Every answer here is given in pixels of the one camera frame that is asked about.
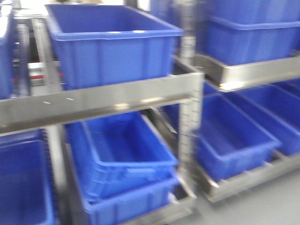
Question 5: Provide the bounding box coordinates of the lower left blue bin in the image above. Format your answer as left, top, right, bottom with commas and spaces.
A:
0, 140, 56, 225

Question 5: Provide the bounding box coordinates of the right lower blue bin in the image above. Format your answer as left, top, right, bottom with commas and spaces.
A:
194, 95, 282, 182

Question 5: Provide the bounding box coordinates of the upper blue bin on rack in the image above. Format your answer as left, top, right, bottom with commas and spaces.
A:
45, 4, 183, 90

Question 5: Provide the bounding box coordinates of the right upper blue bin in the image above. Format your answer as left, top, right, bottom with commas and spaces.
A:
196, 0, 300, 65

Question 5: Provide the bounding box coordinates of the lower stacked blue bin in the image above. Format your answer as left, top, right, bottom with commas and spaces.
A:
65, 112, 179, 225

